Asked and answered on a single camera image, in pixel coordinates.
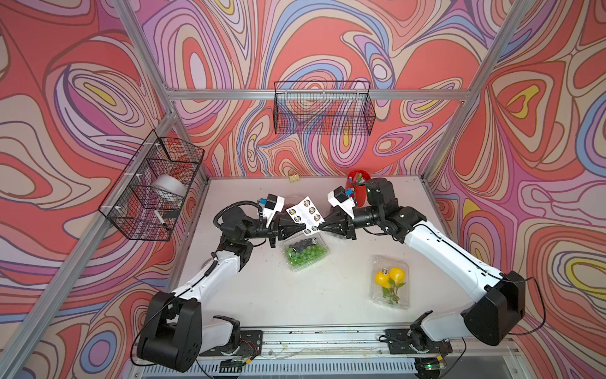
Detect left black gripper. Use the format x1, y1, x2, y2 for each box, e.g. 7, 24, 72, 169
239, 220, 303, 254

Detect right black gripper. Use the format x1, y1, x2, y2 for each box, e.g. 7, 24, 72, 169
317, 205, 383, 241

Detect white fruit sticker sheet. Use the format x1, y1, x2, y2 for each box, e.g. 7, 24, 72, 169
287, 197, 324, 235

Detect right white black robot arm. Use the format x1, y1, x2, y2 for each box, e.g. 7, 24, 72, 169
319, 178, 527, 352

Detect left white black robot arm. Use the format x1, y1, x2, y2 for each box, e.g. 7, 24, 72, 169
131, 194, 305, 372

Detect clear box yellow fruit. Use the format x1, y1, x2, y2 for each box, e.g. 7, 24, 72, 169
369, 255, 410, 310

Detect clear box black green grapes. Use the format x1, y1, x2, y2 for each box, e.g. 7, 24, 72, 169
280, 233, 330, 272

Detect red pen cup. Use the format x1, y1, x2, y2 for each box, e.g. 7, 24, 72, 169
346, 170, 371, 208

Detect marker pen in basket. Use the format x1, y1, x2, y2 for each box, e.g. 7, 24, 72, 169
154, 210, 168, 227

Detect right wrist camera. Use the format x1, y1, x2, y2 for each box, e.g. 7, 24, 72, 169
328, 186, 356, 219

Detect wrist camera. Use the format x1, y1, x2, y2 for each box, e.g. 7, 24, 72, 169
259, 194, 285, 227
328, 186, 356, 219

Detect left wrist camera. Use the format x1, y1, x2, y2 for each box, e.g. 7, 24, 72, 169
259, 194, 285, 227

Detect black wire basket back wall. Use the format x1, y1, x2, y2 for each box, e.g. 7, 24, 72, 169
273, 79, 377, 136

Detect black wire basket wall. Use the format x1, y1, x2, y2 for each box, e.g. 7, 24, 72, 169
99, 131, 205, 242
273, 79, 377, 136

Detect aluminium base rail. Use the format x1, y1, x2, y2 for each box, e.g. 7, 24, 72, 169
127, 325, 533, 378

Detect black wire basket left wall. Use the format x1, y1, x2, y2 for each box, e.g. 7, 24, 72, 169
99, 131, 205, 242

